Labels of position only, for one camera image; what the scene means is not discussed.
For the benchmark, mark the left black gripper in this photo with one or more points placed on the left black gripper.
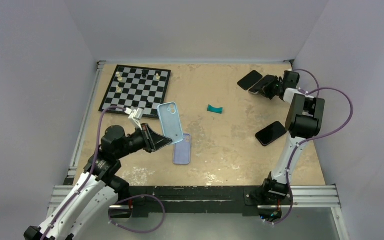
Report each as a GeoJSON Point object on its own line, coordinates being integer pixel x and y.
{"type": "Point", "coordinates": [153, 141]}

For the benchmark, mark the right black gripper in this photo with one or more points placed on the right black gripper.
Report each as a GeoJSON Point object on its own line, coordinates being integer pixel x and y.
{"type": "Point", "coordinates": [265, 89]}

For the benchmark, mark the black phone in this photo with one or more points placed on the black phone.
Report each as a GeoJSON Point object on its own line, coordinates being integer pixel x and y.
{"type": "Point", "coordinates": [251, 79]}

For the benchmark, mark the lilac phone case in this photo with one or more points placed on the lilac phone case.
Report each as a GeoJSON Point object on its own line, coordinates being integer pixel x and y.
{"type": "Point", "coordinates": [182, 151]}

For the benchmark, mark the light blue phone case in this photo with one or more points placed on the light blue phone case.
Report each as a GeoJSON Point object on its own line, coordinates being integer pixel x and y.
{"type": "Point", "coordinates": [170, 122]}

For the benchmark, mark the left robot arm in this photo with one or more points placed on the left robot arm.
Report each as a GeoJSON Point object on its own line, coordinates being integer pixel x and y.
{"type": "Point", "coordinates": [98, 186]}

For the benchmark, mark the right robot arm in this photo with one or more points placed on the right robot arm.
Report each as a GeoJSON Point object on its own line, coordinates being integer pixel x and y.
{"type": "Point", "coordinates": [302, 124]}

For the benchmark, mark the black chess piece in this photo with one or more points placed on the black chess piece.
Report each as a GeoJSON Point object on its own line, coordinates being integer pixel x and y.
{"type": "Point", "coordinates": [144, 73]}
{"type": "Point", "coordinates": [149, 104]}

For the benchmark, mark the teal curved block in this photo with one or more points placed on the teal curved block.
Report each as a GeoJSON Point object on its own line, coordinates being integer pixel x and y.
{"type": "Point", "coordinates": [212, 109]}

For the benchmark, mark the black white chessboard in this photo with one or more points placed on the black white chessboard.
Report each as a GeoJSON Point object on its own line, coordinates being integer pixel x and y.
{"type": "Point", "coordinates": [134, 91]}

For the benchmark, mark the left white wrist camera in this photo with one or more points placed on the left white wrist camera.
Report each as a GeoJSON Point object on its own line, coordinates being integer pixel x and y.
{"type": "Point", "coordinates": [134, 116]}

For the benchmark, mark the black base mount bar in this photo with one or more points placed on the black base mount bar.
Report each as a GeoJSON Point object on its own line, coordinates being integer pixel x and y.
{"type": "Point", "coordinates": [247, 201]}

